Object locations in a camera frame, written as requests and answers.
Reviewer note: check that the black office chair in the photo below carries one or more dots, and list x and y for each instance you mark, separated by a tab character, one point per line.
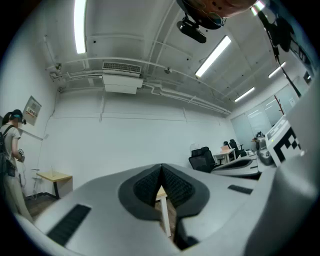
236	147
201	160

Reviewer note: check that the white air conditioner unit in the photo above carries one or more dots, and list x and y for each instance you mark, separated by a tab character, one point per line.
121	81

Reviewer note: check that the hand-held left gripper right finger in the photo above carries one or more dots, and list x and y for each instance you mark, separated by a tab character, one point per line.
220	212

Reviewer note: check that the white table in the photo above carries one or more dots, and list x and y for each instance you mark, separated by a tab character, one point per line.
225	155

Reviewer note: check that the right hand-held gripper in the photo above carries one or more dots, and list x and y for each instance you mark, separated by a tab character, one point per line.
282	145

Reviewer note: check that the person's face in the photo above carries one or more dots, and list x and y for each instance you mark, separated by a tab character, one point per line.
235	6

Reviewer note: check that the person's light blue shirt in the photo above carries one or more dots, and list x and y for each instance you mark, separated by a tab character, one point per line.
307	120

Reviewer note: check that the grey electrical panel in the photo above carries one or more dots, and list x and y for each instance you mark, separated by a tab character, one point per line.
32	111

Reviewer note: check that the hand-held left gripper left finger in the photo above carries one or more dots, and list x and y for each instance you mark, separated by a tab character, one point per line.
105	220

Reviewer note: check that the frosted glass partition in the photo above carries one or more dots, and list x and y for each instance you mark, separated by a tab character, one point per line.
241	127

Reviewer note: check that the brown wooden coat rack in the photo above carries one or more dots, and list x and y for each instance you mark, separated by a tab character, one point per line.
279	105

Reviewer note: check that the white ceiling pipe bundle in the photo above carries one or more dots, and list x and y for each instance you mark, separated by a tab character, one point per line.
200	102

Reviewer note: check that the long ceiling light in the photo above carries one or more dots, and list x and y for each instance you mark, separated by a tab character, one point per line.
258	7
80	25
213	56
244	94
277	70

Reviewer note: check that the small wooden side table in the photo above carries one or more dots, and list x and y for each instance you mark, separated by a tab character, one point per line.
53	176

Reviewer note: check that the white security camera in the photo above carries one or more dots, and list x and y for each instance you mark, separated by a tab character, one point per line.
58	66

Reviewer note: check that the black head-worn camera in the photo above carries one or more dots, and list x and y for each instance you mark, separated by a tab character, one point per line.
192	31

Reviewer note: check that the orange box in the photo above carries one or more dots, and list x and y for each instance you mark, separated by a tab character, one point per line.
225	149

